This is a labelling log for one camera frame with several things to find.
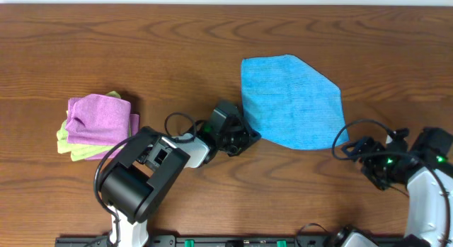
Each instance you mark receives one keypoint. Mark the green folded cloth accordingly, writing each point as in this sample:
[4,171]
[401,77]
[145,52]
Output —
[77,151]

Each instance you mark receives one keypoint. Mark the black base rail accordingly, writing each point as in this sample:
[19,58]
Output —
[173,241]

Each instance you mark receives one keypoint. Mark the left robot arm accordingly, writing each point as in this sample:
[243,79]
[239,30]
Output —
[132,185]

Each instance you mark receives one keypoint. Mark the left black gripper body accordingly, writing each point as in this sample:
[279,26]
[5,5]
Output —
[245,134]

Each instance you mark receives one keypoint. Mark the blue microfiber cloth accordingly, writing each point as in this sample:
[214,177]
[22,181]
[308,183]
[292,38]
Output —
[291,104]

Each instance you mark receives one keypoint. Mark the top purple folded cloth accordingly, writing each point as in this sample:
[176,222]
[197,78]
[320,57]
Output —
[98,120]

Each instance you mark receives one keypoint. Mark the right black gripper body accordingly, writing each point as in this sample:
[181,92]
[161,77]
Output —
[383,170]

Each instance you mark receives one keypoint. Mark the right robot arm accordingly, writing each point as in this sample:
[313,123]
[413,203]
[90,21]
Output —
[423,168]

